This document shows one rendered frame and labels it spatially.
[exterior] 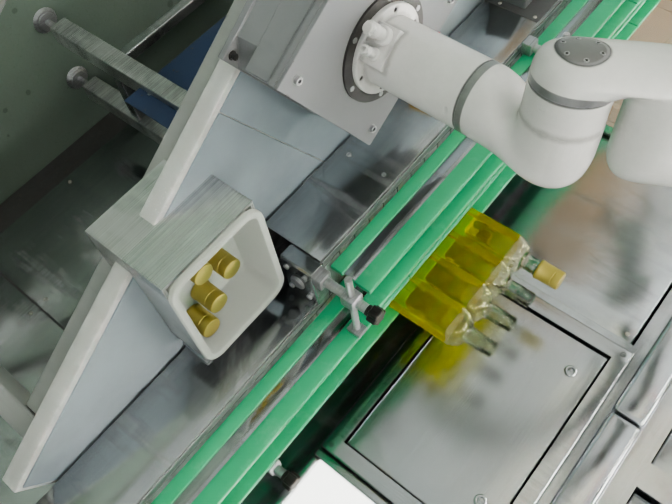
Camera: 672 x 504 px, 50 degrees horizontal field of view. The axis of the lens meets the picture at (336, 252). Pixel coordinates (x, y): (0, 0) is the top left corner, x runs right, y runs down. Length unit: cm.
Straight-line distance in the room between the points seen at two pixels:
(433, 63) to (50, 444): 74
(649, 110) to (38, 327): 121
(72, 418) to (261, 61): 58
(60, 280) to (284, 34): 90
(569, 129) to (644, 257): 75
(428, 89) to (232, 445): 60
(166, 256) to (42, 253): 75
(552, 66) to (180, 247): 51
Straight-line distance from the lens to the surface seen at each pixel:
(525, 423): 132
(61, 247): 168
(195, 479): 115
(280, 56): 89
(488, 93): 88
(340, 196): 119
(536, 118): 83
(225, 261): 105
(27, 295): 165
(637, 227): 158
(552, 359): 137
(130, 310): 106
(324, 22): 89
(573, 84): 79
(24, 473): 116
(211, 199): 100
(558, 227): 155
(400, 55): 93
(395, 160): 123
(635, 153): 87
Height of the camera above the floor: 134
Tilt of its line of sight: 24 degrees down
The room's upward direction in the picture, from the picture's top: 123 degrees clockwise
